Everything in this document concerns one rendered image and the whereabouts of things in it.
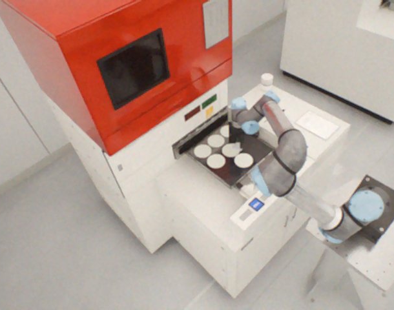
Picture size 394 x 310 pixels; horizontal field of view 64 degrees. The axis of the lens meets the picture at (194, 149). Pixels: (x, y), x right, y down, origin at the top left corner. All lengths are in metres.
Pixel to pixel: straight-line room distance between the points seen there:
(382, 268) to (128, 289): 1.61
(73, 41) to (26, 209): 2.22
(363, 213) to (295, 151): 0.41
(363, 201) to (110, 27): 1.15
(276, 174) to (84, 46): 0.79
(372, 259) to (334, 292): 0.81
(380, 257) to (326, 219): 0.41
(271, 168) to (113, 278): 1.69
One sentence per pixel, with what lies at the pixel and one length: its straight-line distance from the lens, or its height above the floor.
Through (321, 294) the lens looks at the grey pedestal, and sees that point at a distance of 2.45.
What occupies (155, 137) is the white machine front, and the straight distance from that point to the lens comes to 1.67.
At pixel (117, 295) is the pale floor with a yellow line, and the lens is 2.50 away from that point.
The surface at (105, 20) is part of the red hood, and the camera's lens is 1.19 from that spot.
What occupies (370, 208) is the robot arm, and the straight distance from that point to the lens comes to 1.42.
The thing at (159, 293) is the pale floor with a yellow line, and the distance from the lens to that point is 2.43.
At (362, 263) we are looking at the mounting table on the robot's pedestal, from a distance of 1.68.
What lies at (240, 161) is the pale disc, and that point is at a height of 0.90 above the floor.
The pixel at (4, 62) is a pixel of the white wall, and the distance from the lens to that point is 2.81.
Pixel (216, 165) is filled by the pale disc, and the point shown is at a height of 0.90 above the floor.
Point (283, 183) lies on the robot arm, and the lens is 1.20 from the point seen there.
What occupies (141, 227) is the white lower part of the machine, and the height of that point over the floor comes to 0.47.
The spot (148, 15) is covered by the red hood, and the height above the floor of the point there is 1.74.
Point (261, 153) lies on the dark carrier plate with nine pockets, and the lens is 1.82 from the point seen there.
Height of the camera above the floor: 2.28
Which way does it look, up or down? 49 degrees down
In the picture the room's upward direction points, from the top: 8 degrees counter-clockwise
